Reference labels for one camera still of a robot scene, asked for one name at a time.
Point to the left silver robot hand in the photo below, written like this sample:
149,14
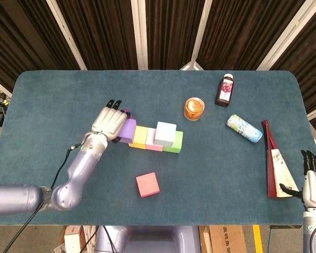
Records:
109,121

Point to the purple foam cube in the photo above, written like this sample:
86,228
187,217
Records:
127,130

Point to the yellow foam cube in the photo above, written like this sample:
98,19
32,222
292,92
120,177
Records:
140,135

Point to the light blue foam cube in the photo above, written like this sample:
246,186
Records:
165,133

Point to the green foam cube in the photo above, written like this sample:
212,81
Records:
176,145

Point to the red foam cube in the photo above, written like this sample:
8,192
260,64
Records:
147,184

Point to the left lavender robot arm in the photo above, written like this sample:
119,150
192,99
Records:
76,168

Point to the small purple toy block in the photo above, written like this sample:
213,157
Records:
126,110

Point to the red paper folding fan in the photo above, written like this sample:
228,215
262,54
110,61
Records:
281,174

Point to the pink foam cube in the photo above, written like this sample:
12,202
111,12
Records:
152,146

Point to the teal table cloth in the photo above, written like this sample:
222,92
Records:
68,87

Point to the clear jar of rubber bands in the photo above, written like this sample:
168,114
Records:
194,108

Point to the brown pleated curtain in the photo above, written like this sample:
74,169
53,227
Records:
102,31

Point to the printed drink can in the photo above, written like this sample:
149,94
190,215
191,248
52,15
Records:
245,128

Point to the white partition foot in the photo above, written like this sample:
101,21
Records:
191,66

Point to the brown cardboard box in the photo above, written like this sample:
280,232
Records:
226,239

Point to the dark juice bottle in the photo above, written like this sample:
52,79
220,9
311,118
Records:
224,91

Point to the light wooden board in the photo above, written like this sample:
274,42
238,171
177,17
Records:
206,242

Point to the lavender robot torso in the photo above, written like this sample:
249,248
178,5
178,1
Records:
152,239

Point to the white cardboard box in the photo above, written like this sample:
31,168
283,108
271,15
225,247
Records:
72,242

